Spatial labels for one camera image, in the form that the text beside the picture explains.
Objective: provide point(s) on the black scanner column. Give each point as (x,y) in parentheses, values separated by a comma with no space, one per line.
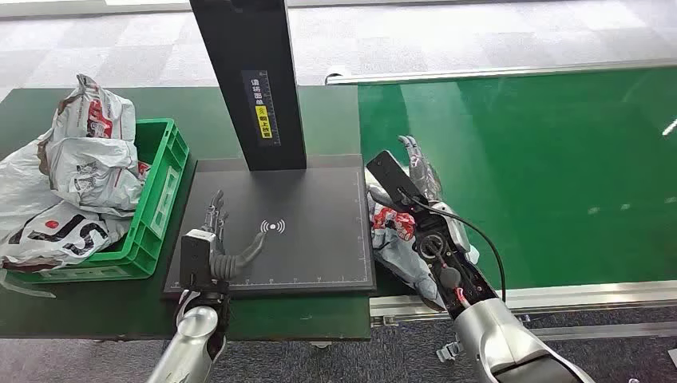
(248,47)

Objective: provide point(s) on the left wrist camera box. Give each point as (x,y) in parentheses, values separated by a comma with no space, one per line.
(194,261)

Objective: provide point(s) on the grey mailer bag red print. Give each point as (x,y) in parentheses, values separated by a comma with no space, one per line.
(394,238)

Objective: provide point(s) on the green conveyor belt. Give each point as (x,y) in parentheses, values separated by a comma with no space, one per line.
(555,180)

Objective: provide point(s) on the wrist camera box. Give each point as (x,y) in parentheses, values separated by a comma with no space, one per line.
(194,261)
(391,177)

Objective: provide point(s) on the crumpled grey mailer red logo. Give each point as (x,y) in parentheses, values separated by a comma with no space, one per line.
(84,111)

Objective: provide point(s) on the black yellow column label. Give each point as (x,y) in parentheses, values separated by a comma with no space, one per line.
(263,111)

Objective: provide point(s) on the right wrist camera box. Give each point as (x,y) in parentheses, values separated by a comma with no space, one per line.
(391,177)

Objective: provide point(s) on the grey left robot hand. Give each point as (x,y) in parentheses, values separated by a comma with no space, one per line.
(222,264)

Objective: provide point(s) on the plain grey mailer bag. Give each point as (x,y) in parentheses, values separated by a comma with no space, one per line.
(21,185)

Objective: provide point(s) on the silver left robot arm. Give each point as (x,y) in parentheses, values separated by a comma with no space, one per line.
(193,328)

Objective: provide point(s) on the grey mailer large black letters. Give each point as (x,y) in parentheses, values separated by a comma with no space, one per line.
(53,238)

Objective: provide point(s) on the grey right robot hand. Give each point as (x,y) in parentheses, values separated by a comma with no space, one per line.
(425,177)

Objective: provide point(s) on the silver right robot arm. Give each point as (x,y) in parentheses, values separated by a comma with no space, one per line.
(492,328)

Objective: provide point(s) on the silver conveyor frame bar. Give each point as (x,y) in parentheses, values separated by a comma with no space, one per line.
(608,331)

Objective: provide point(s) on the black scanner base plate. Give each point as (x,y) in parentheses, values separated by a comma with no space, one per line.
(317,238)

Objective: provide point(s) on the green plastic crate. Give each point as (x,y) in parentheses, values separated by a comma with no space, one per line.
(158,190)

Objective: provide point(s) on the silver conveyor side rail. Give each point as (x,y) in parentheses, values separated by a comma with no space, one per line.
(502,71)
(582,296)

